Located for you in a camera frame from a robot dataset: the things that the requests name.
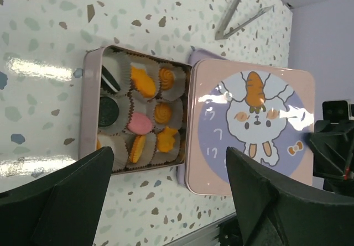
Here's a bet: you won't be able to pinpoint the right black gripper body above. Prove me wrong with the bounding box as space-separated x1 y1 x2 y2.
308 120 353 193

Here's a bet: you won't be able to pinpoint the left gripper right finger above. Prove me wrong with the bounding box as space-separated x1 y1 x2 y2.
226 147 353 245

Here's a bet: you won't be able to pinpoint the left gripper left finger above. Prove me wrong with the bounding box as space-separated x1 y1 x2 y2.
1 146 114 245

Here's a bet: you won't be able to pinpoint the orange flower cookie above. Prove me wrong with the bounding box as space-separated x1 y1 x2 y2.
96 139 102 150
131 66 156 98
157 126 178 153

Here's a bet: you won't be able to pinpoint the silver tin lid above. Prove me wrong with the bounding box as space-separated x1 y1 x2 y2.
184 59 315 196

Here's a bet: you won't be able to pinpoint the round orange cookie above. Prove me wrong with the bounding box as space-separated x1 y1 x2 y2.
129 135 147 164

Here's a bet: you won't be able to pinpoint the black round cookie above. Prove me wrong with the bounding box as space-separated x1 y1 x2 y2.
98 96 119 127

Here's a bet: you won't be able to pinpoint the pink round cookie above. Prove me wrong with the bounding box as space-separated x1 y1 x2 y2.
127 112 153 135

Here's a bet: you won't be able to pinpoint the black sandwich cookie top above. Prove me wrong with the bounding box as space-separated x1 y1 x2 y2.
101 66 121 95

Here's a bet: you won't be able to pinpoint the orange swirl cookie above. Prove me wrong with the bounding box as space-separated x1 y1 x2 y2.
159 67 175 91
154 102 172 124

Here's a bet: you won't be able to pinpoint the orange flower cookie top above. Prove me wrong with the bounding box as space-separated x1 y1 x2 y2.
131 66 156 98

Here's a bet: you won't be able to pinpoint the metal tongs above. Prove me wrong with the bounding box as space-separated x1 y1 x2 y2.
215 0 274 40

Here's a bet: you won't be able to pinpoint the lilac plastic tray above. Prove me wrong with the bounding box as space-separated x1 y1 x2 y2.
176 48 227 188

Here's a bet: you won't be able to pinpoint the orange swirl cookie top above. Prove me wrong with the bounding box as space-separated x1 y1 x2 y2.
159 67 175 91

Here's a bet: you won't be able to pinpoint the square cookie tin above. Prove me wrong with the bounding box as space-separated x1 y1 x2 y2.
79 45 191 174

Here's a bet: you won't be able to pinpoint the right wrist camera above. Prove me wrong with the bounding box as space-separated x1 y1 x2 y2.
322 100 352 123

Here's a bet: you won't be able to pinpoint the aluminium rail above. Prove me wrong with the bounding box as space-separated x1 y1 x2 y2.
165 212 237 246

